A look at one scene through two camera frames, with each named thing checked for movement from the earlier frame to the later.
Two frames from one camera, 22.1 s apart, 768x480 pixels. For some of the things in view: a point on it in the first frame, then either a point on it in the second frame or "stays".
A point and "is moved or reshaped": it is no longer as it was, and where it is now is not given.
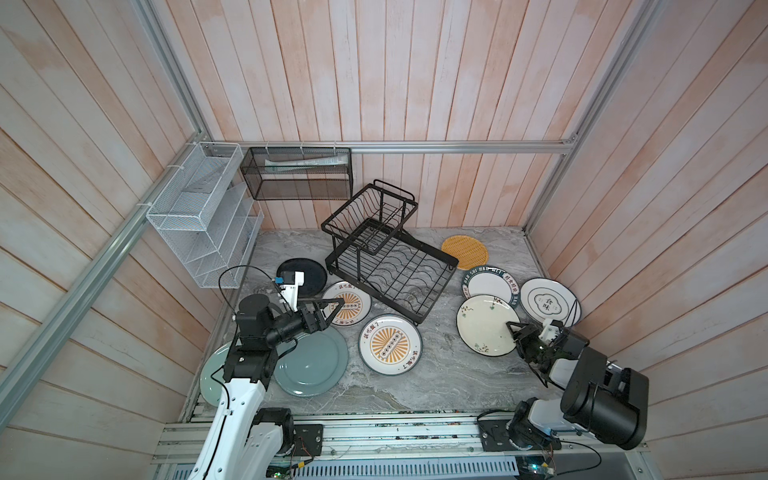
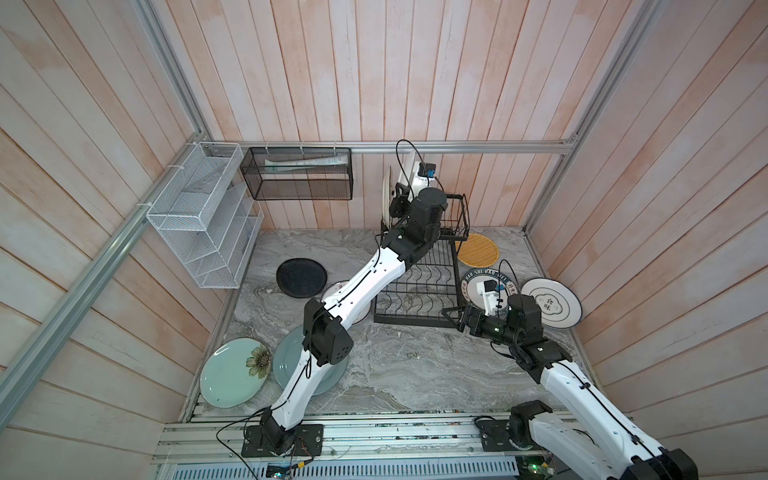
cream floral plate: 481,324 is moved or reshaped
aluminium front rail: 405,438 stays
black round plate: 315,278 stays
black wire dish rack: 373,253 -> 426,294
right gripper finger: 521,334 -> 462,316
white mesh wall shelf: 207,216 stays
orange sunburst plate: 390,344 -> 389,199
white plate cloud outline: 548,299 stays
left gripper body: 300,323 -> 399,205
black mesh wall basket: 299,173 stays
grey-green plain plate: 315,365 stays
